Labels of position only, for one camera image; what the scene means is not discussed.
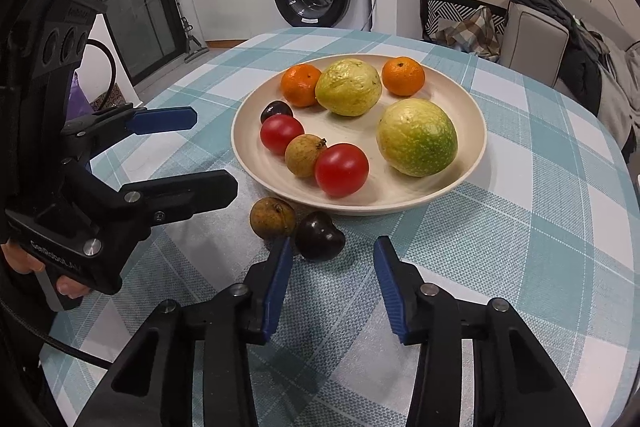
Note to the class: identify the dark plum on plate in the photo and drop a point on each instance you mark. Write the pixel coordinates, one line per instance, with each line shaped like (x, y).
(275, 108)

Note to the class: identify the teal plaid tablecloth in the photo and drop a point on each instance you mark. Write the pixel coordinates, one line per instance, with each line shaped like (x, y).
(548, 221)

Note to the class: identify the cream round plate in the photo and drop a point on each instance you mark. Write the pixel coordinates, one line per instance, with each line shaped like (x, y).
(386, 189)

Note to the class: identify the orange mandarin far side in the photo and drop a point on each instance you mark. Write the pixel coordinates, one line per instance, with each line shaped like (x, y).
(403, 76)

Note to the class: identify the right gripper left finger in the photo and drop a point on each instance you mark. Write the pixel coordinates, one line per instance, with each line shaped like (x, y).
(244, 314)

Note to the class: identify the large green guava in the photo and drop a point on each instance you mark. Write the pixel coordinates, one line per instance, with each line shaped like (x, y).
(416, 137)

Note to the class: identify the orange mandarin near guava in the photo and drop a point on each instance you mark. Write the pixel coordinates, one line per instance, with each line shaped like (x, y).
(297, 85)

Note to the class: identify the grey sofa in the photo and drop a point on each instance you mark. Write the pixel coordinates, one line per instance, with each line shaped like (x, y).
(619, 109)

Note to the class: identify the dark clothes pile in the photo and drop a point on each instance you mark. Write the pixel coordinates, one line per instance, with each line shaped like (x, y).
(544, 41)

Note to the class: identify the black patterned chair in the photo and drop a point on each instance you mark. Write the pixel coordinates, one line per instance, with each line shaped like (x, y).
(436, 14)

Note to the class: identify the brown longan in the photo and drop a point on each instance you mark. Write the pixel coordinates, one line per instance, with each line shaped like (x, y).
(302, 153)
(272, 217)

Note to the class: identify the dark plum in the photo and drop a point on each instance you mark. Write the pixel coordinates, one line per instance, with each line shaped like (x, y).
(275, 108)
(317, 239)

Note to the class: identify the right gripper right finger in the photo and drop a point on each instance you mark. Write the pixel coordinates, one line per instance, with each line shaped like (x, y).
(425, 315)

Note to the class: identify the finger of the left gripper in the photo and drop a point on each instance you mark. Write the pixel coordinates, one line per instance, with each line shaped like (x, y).
(150, 120)
(178, 198)

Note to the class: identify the smaller yellow-green guava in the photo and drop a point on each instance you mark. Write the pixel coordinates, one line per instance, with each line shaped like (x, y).
(348, 87)

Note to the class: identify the plaid cloth on chair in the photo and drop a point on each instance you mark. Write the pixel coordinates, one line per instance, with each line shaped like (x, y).
(475, 35)

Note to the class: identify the red tomato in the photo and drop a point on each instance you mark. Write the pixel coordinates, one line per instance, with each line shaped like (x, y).
(278, 131)
(341, 170)

